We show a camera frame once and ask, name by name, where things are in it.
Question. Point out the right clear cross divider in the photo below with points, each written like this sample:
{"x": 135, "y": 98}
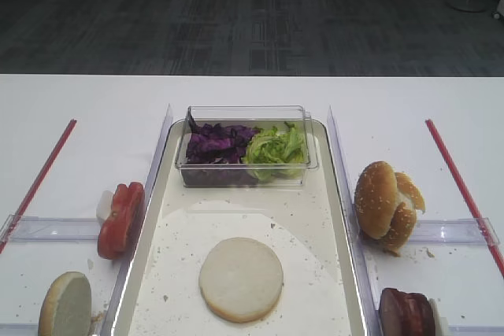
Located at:
{"x": 464, "y": 232}

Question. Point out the clear long divider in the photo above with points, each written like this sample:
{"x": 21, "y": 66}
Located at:
{"x": 151, "y": 178}
{"x": 369, "y": 317}

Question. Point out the shredded purple cabbage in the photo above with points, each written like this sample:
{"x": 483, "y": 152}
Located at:
{"x": 215, "y": 144}

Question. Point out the white metal serving tray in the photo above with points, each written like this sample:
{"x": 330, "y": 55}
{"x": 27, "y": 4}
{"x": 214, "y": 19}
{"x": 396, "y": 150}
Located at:
{"x": 304, "y": 225}

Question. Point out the sesame bun top rear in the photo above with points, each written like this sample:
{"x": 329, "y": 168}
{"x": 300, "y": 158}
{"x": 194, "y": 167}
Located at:
{"x": 406, "y": 186}

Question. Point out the clear plastic salad container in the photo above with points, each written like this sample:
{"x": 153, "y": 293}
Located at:
{"x": 262, "y": 117}

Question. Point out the left clear long divider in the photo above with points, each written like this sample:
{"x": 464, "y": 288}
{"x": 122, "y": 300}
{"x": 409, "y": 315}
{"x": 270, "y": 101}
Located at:
{"x": 151, "y": 178}

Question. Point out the red tape strip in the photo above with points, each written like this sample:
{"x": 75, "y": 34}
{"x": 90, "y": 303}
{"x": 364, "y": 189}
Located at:
{"x": 468, "y": 198}
{"x": 41, "y": 174}

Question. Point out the white patty holder block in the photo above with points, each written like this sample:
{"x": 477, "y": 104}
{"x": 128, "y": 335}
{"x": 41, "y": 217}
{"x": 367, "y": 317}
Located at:
{"x": 441, "y": 324}

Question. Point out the left red tape strip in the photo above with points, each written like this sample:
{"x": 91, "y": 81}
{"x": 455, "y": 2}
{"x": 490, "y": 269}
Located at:
{"x": 41, "y": 174}

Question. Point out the right clear long divider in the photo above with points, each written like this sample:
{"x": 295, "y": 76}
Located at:
{"x": 369, "y": 317}

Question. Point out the left clear cross divider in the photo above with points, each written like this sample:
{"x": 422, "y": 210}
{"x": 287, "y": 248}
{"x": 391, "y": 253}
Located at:
{"x": 40, "y": 229}

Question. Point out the right red tape strip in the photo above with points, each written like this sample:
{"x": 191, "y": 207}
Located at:
{"x": 468, "y": 198}

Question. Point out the bottom bun half on tray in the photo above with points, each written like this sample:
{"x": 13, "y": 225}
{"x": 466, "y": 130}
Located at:
{"x": 241, "y": 280}

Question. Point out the brown meat patties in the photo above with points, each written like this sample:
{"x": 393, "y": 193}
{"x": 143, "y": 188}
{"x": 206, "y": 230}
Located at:
{"x": 404, "y": 314}

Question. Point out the red tomato slices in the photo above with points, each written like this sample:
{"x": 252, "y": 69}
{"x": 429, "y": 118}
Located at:
{"x": 115, "y": 236}

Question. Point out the sesame bun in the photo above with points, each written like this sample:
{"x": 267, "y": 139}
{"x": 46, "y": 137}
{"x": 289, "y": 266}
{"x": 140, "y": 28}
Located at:
{"x": 406, "y": 186}
{"x": 384, "y": 214}

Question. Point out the white tomato holder block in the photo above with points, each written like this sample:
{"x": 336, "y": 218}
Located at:
{"x": 103, "y": 209}

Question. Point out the green lettuce pile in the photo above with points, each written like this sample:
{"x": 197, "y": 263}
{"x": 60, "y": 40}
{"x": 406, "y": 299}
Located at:
{"x": 274, "y": 147}

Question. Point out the standing bun half left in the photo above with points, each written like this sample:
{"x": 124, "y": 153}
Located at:
{"x": 66, "y": 308}

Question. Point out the clear cross divider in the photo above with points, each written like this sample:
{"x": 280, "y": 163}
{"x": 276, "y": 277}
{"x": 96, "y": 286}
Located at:
{"x": 40, "y": 229}
{"x": 464, "y": 232}

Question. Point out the sesame bun top front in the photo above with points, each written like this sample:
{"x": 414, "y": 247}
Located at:
{"x": 384, "y": 214}

